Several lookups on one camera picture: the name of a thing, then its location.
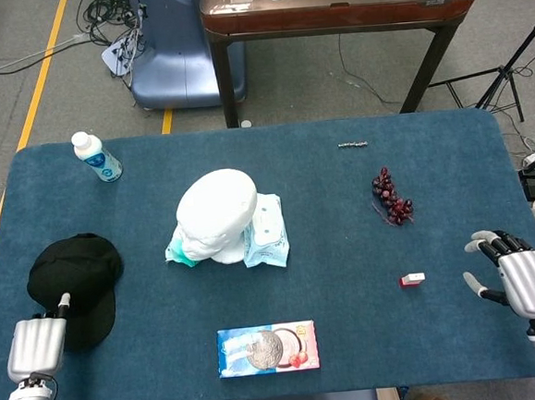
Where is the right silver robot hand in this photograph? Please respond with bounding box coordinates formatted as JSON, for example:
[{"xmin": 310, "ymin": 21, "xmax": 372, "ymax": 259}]
[{"xmin": 459, "ymin": 226, "xmax": 535, "ymax": 324}]

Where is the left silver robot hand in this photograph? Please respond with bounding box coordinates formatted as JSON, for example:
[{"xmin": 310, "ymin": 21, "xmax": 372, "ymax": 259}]
[{"xmin": 1, "ymin": 292, "xmax": 79, "ymax": 384}]

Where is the black baseball cap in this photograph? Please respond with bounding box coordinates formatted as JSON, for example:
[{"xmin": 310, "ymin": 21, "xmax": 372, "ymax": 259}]
[{"xmin": 23, "ymin": 230, "xmax": 130, "ymax": 355}]

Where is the white foam mannequin head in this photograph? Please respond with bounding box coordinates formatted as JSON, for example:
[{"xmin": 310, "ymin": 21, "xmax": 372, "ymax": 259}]
[{"xmin": 172, "ymin": 165, "xmax": 264, "ymax": 269}]

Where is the small red white box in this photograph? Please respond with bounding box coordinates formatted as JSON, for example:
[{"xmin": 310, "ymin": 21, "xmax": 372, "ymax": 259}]
[{"xmin": 398, "ymin": 271, "xmax": 427, "ymax": 290}]

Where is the dark red grape bunch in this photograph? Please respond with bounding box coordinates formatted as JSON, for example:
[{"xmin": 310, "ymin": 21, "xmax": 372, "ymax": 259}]
[{"xmin": 368, "ymin": 164, "xmax": 416, "ymax": 229}]

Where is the green white snack packet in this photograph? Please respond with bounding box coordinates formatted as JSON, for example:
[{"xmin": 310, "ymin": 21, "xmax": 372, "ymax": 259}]
[{"xmin": 162, "ymin": 228, "xmax": 200, "ymax": 270}]

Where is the blue felt table mat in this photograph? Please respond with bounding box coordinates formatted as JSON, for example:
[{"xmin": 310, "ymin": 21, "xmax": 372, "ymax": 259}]
[{"xmin": 0, "ymin": 103, "xmax": 535, "ymax": 400}]

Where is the white yogurt drink bottle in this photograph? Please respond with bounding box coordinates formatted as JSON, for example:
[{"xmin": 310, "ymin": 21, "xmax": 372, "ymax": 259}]
[{"xmin": 70, "ymin": 128, "xmax": 124, "ymax": 186}]

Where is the black tripod stand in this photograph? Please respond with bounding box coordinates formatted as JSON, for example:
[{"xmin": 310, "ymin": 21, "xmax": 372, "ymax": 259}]
[{"xmin": 422, "ymin": 10, "xmax": 535, "ymax": 130}]

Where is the blue pink cookie box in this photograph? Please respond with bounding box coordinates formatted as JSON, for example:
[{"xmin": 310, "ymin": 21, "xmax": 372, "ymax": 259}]
[{"xmin": 214, "ymin": 319, "xmax": 322, "ymax": 380}]

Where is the light blue wet wipes pack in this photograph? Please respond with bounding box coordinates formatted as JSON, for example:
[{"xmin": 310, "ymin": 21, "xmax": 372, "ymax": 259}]
[{"xmin": 237, "ymin": 191, "xmax": 292, "ymax": 272}]

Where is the blue grey machine base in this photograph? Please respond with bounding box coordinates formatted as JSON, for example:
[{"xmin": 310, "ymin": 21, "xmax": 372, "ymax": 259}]
[{"xmin": 122, "ymin": 0, "xmax": 249, "ymax": 114}]

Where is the brown mahjong table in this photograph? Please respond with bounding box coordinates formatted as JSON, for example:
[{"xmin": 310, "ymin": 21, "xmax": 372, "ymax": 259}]
[{"xmin": 199, "ymin": 0, "xmax": 488, "ymax": 130}]

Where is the thin black floor cable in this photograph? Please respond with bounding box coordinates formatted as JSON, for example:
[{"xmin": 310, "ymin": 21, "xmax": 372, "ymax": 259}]
[{"xmin": 336, "ymin": 30, "xmax": 403, "ymax": 111}]

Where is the long grey floor cable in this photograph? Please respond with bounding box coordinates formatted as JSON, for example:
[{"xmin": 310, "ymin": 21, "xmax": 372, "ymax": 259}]
[{"xmin": 0, "ymin": 32, "xmax": 96, "ymax": 82}]

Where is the tangled black cable bundle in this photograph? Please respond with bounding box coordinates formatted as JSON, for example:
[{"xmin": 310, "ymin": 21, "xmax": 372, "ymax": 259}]
[{"xmin": 74, "ymin": 0, "xmax": 155, "ymax": 93}]

